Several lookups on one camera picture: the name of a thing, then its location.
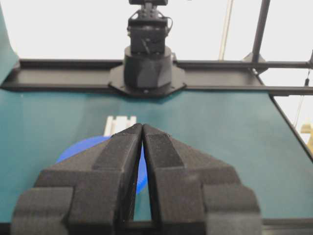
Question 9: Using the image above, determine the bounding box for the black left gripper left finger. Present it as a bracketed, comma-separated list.
[11, 124, 142, 235]

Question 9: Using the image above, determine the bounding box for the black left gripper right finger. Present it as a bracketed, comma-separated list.
[142, 124, 261, 235]

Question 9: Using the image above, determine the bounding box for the small blue plastic gear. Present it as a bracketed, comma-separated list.
[56, 136, 148, 194]

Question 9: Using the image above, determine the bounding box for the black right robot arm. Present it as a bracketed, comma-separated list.
[109, 0, 186, 98]

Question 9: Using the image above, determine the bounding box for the teal table mat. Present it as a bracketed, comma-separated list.
[0, 0, 313, 224]

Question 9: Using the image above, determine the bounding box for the silver aluminium extrusion rail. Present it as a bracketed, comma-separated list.
[103, 116, 136, 137]

